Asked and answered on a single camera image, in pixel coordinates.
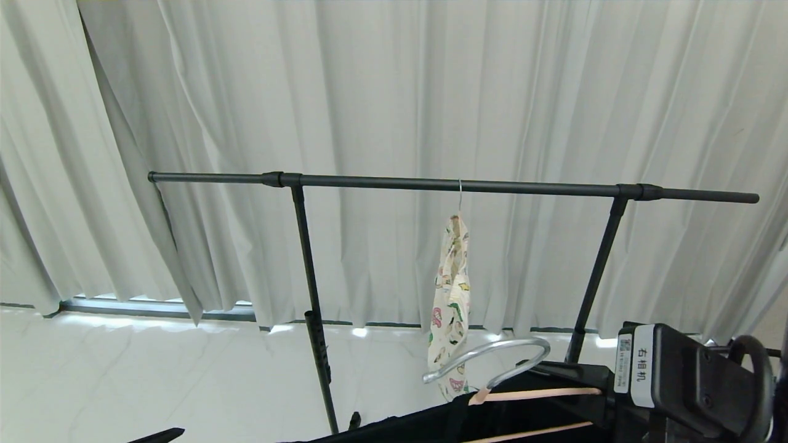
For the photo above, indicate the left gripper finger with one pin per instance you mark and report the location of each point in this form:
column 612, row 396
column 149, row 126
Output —
column 157, row 437

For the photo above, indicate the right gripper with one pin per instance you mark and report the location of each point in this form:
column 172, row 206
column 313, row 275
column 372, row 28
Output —
column 615, row 424

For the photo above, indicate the pink clothes hanger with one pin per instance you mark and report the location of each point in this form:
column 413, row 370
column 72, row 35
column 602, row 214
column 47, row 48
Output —
column 460, row 197
column 535, row 392

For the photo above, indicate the black garment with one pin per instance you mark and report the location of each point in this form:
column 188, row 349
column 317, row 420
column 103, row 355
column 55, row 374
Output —
column 418, row 431

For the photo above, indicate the cream printed garment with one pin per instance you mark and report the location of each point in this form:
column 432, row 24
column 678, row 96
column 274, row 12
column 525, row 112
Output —
column 450, row 307

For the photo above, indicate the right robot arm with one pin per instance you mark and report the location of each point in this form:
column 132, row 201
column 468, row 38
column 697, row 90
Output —
column 783, row 400

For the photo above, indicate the black clothes rack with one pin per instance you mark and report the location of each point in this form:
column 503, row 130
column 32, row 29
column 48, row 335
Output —
column 400, row 183

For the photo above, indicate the window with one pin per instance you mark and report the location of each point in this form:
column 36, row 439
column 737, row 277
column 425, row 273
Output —
column 123, row 306

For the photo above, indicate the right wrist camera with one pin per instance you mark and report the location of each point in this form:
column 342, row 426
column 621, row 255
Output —
column 683, row 369

